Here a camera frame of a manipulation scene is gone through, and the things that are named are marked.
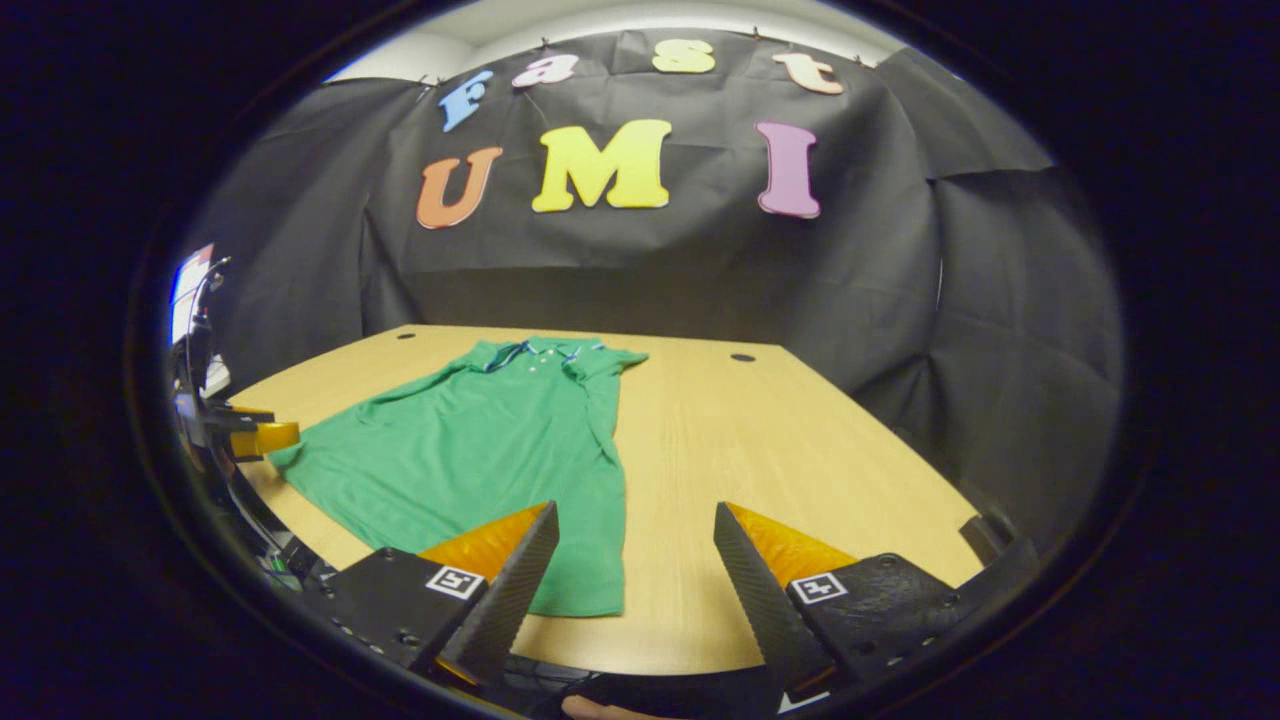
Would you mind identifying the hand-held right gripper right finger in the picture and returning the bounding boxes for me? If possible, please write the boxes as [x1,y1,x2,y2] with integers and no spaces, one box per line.
[713,502,981,703]

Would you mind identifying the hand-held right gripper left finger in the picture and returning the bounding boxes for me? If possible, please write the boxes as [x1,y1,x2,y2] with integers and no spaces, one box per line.
[320,500,561,689]

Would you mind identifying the green T-shirt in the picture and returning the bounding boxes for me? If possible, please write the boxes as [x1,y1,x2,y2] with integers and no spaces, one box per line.
[268,338,649,618]

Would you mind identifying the bright white screen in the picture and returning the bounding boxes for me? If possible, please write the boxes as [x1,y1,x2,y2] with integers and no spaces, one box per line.
[170,244,215,346]

